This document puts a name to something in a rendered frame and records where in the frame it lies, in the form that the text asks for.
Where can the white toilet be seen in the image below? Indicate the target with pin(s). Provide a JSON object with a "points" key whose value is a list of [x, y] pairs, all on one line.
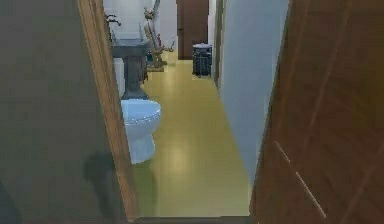
{"points": [[141, 126]]}

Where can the dark brown room door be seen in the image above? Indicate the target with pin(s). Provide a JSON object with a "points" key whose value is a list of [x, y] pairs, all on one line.
{"points": [[193, 26]]}

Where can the dark bronze faucet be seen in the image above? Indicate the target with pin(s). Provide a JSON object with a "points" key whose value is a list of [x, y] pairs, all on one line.
{"points": [[112, 19]]}

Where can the grey pedestal sink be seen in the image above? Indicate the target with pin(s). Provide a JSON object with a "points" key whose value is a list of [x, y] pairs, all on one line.
{"points": [[133, 63]]}

